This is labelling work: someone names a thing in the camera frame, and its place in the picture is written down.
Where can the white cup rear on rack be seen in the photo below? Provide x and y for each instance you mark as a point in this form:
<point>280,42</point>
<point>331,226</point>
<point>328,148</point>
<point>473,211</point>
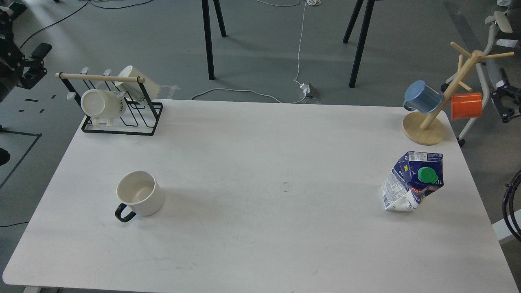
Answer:
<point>133,88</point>

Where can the white mug black handle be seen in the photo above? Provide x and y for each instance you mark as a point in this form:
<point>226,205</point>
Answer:
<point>139,194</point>

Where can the grey office chair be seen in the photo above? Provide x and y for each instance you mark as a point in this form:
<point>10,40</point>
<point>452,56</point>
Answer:
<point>493,79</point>

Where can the grey power adapter plug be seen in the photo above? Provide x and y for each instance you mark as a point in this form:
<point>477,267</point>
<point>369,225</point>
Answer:
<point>309,91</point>

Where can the white cup on rack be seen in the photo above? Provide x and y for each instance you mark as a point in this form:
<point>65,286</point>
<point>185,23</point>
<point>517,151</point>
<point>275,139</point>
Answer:
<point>133,88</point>
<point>104,104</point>

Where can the black table leg right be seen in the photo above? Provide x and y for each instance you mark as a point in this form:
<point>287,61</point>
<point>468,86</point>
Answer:
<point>367,17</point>

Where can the black wire cup rack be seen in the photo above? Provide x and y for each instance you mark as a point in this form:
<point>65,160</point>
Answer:
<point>138,119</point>

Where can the white cup front on rack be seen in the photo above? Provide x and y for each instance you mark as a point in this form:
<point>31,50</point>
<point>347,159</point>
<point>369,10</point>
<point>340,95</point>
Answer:
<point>104,104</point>

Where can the blue mug on tree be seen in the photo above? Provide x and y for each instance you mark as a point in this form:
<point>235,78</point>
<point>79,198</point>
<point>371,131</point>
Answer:
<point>419,96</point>

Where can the black table leg left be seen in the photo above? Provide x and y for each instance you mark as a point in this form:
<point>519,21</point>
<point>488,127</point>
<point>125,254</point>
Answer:
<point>205,5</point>

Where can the wooden mug tree stand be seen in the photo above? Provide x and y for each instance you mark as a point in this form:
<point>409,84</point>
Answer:
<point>427,129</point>

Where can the orange mug on tree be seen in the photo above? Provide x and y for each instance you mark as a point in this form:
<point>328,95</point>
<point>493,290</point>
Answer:
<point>466,105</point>

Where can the blue white milk carton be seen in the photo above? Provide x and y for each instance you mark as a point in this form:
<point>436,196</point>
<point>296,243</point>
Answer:
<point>414,176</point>

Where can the black table leg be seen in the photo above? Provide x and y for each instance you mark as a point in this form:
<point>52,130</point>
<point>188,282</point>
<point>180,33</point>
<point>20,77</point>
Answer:
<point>367,17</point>
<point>205,5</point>

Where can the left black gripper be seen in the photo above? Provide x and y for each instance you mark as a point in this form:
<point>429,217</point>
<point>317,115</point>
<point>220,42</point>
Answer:
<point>13,64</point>

